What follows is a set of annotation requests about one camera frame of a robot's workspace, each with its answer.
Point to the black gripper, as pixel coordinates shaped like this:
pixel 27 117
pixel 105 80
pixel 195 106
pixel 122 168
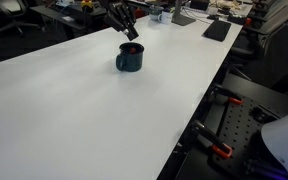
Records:
pixel 119 8

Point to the marker with red cap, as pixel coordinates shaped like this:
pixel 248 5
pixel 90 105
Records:
pixel 133 50

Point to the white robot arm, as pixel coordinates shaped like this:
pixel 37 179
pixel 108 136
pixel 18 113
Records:
pixel 284 140

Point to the red box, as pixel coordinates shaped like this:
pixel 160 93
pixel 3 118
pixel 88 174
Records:
pixel 140 13

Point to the dark green enamel mug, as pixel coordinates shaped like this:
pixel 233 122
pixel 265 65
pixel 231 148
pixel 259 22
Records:
pixel 132 62

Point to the yellow and red toy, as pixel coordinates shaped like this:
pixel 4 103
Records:
pixel 86 5

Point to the white mug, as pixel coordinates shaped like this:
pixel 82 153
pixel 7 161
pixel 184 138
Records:
pixel 165 17

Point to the black side desk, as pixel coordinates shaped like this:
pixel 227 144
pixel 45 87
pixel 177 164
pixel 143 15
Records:
pixel 70 11

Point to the grey monitor stand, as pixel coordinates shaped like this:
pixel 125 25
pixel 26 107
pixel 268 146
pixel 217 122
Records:
pixel 182 20

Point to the black computer mouse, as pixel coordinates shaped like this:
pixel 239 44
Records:
pixel 213 17

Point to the black flat pad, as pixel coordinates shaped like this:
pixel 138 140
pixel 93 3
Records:
pixel 217 30

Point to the black box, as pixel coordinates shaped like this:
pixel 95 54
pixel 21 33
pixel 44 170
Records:
pixel 237 19

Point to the black office chair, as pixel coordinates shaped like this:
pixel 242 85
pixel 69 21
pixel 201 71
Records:
pixel 7 10

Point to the grey office chair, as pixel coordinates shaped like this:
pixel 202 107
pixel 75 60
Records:
pixel 267 30

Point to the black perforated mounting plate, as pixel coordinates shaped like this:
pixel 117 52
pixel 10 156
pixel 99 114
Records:
pixel 237 126

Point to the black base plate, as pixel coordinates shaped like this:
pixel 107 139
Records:
pixel 267 95

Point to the black mount bracket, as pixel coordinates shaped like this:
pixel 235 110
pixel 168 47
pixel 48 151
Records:
pixel 262 115

